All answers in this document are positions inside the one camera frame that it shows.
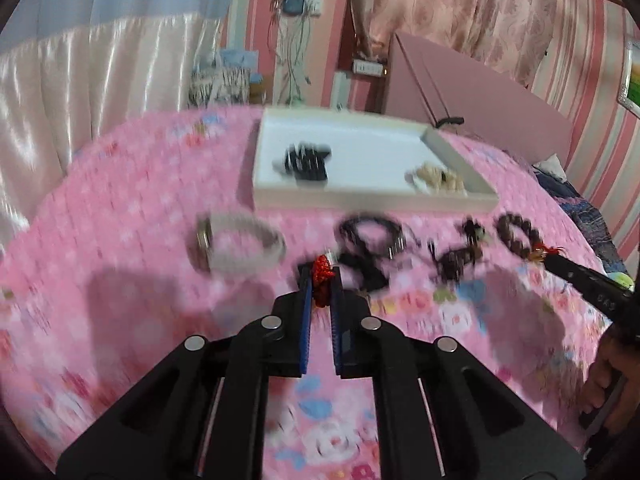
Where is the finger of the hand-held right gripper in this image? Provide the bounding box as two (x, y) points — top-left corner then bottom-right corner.
(542, 254), (640, 321)

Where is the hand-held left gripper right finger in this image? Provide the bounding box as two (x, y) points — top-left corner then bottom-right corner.
(330, 266), (586, 480)

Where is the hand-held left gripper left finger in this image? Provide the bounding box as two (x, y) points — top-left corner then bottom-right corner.
(56, 264), (313, 480)

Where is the red knot charm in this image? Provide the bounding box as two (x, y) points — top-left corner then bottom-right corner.
(311, 254), (335, 311)

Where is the brown wooden bead bracelet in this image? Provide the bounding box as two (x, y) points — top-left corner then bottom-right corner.
(495, 212), (563, 263)

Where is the black beaded bracelet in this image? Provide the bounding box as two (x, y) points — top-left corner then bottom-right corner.
(337, 211), (408, 261)

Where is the watch with grey band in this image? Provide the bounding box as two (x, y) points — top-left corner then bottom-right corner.
(187, 211), (288, 276)

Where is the dark pendant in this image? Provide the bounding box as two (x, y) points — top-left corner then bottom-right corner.
(429, 217), (488, 286)

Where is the white jewelry tray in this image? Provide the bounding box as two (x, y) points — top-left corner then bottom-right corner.
(252, 106), (501, 213)

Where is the person's right hand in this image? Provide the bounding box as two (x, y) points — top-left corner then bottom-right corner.
(584, 331), (628, 411)

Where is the small dark trinket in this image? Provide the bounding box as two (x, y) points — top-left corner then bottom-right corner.
(340, 254), (390, 295)

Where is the dark patterned blanket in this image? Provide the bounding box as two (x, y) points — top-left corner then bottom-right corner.
(532, 160), (632, 276)

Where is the white pillow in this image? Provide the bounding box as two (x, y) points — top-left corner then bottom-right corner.
(536, 154), (567, 182)

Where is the framed picture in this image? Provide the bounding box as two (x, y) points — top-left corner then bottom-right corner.
(619, 40), (640, 118)

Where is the tall white box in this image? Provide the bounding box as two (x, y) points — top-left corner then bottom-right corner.
(332, 72), (349, 109)

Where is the zebra print bag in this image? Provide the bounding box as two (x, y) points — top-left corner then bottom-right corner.
(189, 66), (251, 108)

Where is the light blue paper bag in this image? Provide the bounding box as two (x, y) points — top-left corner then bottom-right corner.
(219, 50), (259, 69)

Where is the pink floral curtain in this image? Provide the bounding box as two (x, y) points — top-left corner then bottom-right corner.
(350, 0), (601, 88)

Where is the white and blue satin curtain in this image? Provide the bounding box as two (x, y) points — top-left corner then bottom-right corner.
(0, 0), (236, 256)

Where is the bundle of hanging cables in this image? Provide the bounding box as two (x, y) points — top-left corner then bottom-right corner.
(267, 10), (313, 106)

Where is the white wall socket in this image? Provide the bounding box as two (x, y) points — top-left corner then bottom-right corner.
(274, 0), (322, 17)

